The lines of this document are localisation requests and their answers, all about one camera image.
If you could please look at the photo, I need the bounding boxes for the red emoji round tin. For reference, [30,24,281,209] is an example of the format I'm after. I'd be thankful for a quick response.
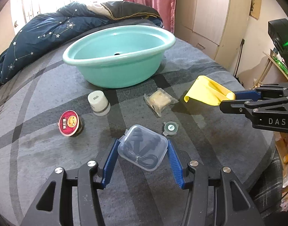
[58,110,83,137]

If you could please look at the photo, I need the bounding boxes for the clear plastic earplug box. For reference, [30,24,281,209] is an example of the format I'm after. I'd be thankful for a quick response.
[118,124,168,172]

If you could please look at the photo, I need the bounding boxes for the small round grey cap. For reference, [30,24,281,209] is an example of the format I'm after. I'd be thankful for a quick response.
[163,121,179,136]

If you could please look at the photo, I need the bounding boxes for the plastic-wrapped beige snack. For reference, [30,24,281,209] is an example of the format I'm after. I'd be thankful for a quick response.
[144,88,178,117]

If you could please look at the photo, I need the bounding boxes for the grey plaid bed sheet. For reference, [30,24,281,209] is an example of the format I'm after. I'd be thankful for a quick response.
[0,40,282,225]

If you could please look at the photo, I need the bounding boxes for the white cylindrical jar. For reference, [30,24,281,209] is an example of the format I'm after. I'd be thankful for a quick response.
[88,90,111,116]

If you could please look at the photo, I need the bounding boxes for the beige wardrobe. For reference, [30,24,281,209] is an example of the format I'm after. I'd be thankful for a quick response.
[175,0,251,69]

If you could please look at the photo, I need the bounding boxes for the turquoise plastic basin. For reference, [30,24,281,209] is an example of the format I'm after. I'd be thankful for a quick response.
[63,25,176,88]

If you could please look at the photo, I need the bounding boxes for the navy star-patterned duvet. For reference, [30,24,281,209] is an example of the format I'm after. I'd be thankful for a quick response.
[0,1,163,86]

